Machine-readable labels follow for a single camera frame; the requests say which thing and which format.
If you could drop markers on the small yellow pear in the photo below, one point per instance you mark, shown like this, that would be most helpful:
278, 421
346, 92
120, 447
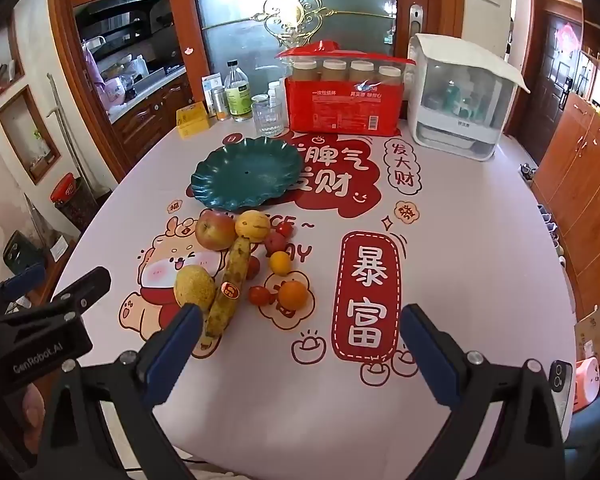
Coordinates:
252, 224

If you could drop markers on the metal pole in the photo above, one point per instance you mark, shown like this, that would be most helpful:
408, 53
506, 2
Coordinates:
62, 125

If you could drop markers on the red apple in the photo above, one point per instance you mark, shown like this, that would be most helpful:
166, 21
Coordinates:
214, 230

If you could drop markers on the small yellow-orange citrus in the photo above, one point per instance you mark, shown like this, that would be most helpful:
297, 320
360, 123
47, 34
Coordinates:
280, 263

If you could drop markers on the dark green scalloped plate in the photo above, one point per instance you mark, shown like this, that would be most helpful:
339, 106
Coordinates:
245, 170

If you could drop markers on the person's leg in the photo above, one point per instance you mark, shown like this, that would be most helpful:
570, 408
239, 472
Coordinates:
595, 440

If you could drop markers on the frosted glass door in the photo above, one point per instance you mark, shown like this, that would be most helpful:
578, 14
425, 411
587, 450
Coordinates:
240, 5

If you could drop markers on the yellow cardboard box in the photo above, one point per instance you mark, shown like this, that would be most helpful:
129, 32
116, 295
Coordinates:
192, 120

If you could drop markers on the wooden kitchen base cabinet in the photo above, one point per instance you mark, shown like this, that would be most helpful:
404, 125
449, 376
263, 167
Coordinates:
150, 115

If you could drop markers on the red-lidded bin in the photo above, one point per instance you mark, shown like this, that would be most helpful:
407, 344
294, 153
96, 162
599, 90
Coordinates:
69, 197

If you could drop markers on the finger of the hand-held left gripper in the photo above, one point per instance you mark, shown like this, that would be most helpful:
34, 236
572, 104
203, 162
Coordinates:
82, 287
25, 276

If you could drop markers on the metal can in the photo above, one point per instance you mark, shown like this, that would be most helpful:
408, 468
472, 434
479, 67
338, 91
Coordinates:
220, 105

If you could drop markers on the white plastic bottle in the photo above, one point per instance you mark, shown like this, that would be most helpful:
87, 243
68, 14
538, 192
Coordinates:
277, 92

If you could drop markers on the spotted yellow banana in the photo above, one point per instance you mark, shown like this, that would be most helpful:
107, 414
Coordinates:
232, 270

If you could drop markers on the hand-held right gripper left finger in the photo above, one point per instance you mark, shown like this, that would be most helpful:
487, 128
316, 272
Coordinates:
179, 346

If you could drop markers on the clear bottle green label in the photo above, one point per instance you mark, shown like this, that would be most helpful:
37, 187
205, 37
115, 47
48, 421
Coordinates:
238, 100

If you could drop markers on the white carton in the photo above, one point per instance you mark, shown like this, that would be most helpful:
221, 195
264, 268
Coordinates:
211, 85

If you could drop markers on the pink plastic object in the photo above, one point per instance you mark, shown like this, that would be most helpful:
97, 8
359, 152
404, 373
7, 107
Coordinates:
586, 377

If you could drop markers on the small red tomato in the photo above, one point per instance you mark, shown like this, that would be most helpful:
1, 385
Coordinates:
260, 295
253, 268
285, 230
275, 243

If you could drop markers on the white countertop sterilizer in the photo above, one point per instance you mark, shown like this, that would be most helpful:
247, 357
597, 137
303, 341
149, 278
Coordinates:
460, 130

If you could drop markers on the wooden storage cabinet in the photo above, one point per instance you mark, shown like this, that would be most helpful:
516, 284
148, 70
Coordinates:
580, 175

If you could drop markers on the smartphone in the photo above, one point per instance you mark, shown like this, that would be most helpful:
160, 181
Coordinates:
561, 385

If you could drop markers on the jar with metal lid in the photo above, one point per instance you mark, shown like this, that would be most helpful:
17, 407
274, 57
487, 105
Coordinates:
260, 98

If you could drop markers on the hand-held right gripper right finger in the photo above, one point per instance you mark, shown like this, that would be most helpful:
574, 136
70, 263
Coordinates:
426, 352

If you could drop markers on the black appliance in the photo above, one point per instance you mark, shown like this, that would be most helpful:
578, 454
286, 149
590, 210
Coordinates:
22, 250

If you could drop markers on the black range hood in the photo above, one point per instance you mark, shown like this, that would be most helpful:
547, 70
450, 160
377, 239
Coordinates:
125, 10

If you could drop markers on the person's left hand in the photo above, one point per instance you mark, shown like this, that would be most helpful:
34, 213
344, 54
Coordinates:
32, 410

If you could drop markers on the ribbed clear glass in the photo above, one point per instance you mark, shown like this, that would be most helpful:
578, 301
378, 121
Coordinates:
269, 121

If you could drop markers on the red paper cup package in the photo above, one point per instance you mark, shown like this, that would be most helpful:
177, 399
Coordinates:
340, 110

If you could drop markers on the dark wooden door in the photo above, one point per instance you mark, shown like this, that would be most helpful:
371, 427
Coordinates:
555, 90

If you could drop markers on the orange mandarin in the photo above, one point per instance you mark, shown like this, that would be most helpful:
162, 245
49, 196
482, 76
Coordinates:
293, 294

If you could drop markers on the large brownish pear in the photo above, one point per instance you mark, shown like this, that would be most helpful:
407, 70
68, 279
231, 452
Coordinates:
194, 285

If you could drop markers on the wooden framed wall niche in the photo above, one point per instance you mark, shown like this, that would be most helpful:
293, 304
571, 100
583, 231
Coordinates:
2, 62
27, 135

